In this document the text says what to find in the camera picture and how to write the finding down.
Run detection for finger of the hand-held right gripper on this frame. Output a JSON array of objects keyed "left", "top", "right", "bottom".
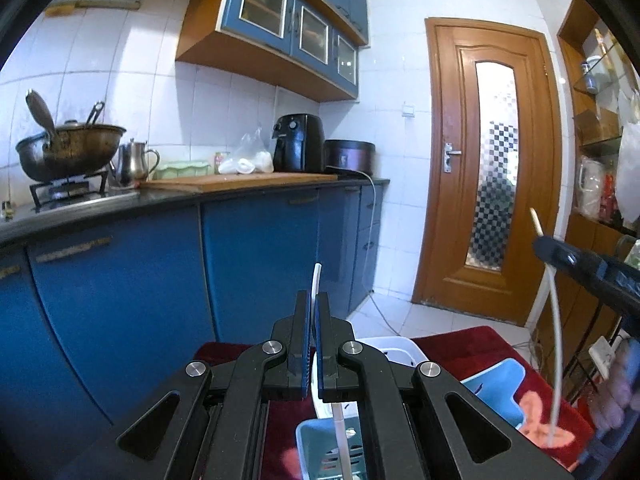
[{"left": 532, "top": 235, "right": 576, "bottom": 275}]

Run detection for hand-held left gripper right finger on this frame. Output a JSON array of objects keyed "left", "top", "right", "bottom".
[{"left": 312, "top": 294, "right": 576, "bottom": 480}]

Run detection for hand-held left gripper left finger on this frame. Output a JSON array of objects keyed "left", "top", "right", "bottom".
[{"left": 75, "top": 290, "right": 313, "bottom": 480}]

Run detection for pale chopstick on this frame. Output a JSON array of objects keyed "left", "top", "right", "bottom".
[
  {"left": 310, "top": 262, "right": 353, "bottom": 480},
  {"left": 529, "top": 207, "right": 563, "bottom": 450}
]

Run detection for light blue utensil basket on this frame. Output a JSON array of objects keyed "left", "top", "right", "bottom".
[{"left": 295, "top": 359, "right": 527, "bottom": 480}]

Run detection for person's right hand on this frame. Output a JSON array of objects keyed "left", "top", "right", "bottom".
[{"left": 590, "top": 342, "right": 640, "bottom": 436}]

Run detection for white plastic basket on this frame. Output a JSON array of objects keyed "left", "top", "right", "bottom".
[{"left": 357, "top": 336, "right": 431, "bottom": 368}]

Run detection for white power strip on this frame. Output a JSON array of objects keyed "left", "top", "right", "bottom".
[{"left": 589, "top": 336, "right": 623, "bottom": 381}]

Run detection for white hanging plastic bag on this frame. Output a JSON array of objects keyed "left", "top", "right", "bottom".
[{"left": 614, "top": 89, "right": 640, "bottom": 227}]

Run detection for wooden door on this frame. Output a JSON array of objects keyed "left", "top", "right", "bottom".
[{"left": 412, "top": 17, "right": 563, "bottom": 326}]

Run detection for red printed blanket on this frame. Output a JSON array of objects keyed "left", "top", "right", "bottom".
[{"left": 192, "top": 325, "right": 596, "bottom": 480}]

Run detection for wooden shelf unit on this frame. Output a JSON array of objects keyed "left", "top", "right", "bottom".
[{"left": 537, "top": 0, "right": 640, "bottom": 361}]

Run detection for wooden cutting board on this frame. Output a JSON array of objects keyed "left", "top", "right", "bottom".
[{"left": 139, "top": 172, "right": 340, "bottom": 194}]

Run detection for blue base cabinet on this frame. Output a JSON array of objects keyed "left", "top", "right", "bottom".
[{"left": 0, "top": 177, "right": 391, "bottom": 480}]

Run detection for dark rice cooker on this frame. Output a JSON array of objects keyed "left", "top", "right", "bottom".
[{"left": 324, "top": 140, "right": 376, "bottom": 177}]

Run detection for clear plastic bag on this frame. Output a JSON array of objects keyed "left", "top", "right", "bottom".
[{"left": 218, "top": 127, "right": 275, "bottom": 176}]

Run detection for black air fryer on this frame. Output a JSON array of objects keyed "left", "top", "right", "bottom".
[{"left": 271, "top": 114, "right": 326, "bottom": 174}]

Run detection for glass bottle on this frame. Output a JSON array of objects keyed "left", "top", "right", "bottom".
[{"left": 593, "top": 27, "right": 616, "bottom": 92}]

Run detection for green tray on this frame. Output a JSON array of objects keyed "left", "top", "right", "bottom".
[{"left": 152, "top": 160, "right": 210, "bottom": 181}]

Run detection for steel kettle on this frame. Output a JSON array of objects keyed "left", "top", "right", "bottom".
[{"left": 109, "top": 139, "right": 161, "bottom": 187}]

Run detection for gas stove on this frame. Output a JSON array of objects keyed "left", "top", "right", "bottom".
[{"left": 29, "top": 170, "right": 141, "bottom": 212}]

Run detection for dark metal wok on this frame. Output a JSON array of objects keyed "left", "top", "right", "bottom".
[{"left": 15, "top": 124, "right": 127, "bottom": 182}]

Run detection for wooden spatula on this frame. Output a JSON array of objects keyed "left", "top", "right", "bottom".
[{"left": 26, "top": 89, "right": 60, "bottom": 143}]

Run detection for floor cables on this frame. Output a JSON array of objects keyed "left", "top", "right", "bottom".
[{"left": 515, "top": 327, "right": 547, "bottom": 372}]

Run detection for metal door handle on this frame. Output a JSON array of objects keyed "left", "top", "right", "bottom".
[{"left": 444, "top": 142, "right": 463, "bottom": 175}]

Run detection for white power cable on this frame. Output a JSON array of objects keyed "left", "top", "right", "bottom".
[{"left": 345, "top": 170, "right": 401, "bottom": 336}]

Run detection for blue wall cabinet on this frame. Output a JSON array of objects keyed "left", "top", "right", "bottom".
[{"left": 175, "top": 0, "right": 371, "bottom": 103}]

